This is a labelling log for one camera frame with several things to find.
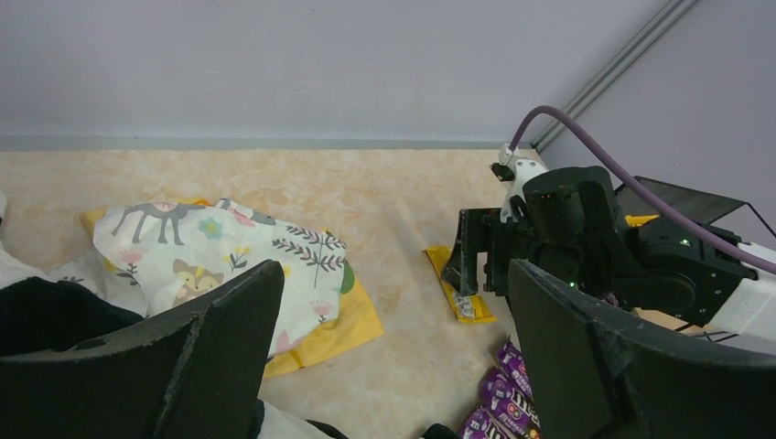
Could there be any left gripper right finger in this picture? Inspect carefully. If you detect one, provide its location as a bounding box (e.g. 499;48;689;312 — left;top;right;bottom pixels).
508;260;775;438

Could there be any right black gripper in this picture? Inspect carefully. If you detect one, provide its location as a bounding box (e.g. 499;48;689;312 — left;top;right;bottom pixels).
441;166;631;298

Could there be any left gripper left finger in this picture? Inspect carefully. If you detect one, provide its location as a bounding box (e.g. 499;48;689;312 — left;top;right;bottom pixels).
1;260;285;438

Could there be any yellow candy bag barcode side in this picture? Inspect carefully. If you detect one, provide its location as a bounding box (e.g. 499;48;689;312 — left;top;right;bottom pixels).
425;246;497;324

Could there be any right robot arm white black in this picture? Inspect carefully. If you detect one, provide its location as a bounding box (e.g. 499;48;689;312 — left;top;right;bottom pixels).
440;161;775;339

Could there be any purple m&m bag right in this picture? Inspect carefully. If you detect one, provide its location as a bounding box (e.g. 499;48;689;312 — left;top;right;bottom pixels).
496;339;534;401

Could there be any purple m&m bag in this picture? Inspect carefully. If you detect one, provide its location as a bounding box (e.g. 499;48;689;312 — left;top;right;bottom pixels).
496;339;534;401
480;367;543;438
458;405;511;439

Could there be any purple m&m bag middle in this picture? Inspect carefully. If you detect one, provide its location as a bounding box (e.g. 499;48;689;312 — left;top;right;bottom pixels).
480;367;543;438

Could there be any animal print white cloth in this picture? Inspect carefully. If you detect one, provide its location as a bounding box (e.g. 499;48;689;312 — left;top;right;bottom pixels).
48;198;354;357

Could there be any purple m&m bag left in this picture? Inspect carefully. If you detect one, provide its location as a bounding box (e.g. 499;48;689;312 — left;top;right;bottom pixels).
458;405;511;439

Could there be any black wire mesh shelf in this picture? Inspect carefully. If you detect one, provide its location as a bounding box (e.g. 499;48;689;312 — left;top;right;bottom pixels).
612;176;776;344

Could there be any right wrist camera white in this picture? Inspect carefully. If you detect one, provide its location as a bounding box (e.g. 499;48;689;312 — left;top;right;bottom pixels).
490;143;548;223

